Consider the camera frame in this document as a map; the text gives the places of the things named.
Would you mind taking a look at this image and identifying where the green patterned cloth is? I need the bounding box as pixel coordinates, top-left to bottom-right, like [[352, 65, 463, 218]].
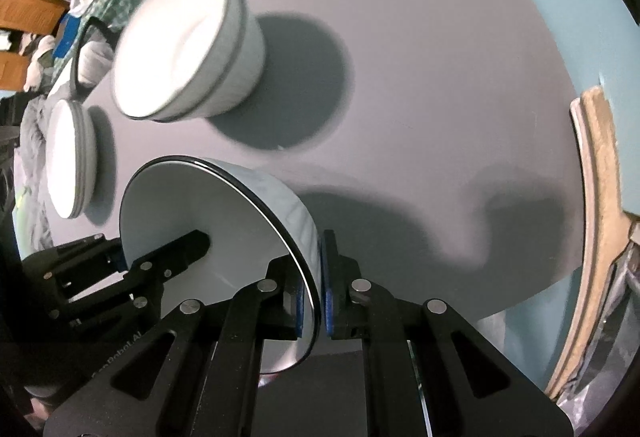
[[64, 0, 138, 85]]

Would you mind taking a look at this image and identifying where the white cloth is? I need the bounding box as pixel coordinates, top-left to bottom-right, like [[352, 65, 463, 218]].
[[77, 37, 117, 88]]

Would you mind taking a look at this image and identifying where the small white plate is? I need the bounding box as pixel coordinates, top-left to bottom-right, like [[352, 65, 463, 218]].
[[46, 99, 99, 220]]

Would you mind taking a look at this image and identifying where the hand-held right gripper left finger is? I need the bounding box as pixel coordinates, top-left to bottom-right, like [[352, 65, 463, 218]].
[[42, 257, 307, 437]]

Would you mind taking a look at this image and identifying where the brown cardboard box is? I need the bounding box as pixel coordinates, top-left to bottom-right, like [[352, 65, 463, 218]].
[[0, 0, 70, 39], [0, 52, 30, 93]]

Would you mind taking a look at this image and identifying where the white shallow bowl black rim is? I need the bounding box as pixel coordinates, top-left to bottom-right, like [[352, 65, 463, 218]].
[[120, 156, 321, 376]]

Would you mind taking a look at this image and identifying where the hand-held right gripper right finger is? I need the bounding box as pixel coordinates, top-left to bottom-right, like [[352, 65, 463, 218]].
[[320, 229, 575, 437]]

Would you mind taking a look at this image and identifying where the silver foil sheet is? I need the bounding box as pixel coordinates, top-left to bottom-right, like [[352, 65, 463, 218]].
[[555, 217, 640, 418]]

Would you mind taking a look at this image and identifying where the light wooden board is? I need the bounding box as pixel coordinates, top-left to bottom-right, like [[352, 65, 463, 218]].
[[545, 84, 640, 399]]

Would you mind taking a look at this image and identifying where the white bowl grey stripe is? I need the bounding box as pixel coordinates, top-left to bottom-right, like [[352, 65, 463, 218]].
[[111, 0, 267, 123]]

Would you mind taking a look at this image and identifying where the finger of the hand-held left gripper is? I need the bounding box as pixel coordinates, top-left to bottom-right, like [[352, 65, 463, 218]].
[[125, 229, 211, 301], [92, 236, 125, 276]]

